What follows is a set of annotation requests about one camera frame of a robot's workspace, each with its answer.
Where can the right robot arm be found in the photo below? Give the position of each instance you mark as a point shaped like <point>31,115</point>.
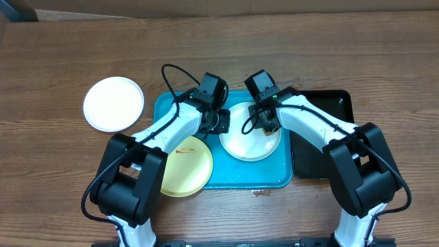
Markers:
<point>359,165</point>

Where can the yellow plate with stain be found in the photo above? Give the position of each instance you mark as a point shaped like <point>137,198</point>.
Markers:
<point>188,169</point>

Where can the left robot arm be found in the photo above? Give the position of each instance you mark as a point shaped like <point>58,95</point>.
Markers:
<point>129,179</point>

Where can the white plate with red stain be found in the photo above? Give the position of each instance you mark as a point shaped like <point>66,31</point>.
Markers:
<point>113,104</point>

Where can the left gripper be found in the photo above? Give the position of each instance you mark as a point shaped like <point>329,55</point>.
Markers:
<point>224,127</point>

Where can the yellow green sponge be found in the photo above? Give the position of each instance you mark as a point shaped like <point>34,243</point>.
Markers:
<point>268,130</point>

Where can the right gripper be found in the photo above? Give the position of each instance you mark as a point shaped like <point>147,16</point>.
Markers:
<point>269,125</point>

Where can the teal plastic tray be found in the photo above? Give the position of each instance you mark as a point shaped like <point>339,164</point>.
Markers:
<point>274,171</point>

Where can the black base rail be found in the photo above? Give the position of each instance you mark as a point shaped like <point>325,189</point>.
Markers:
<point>304,242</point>

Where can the black rectangular water tray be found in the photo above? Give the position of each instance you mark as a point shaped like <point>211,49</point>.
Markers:
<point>306,158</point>

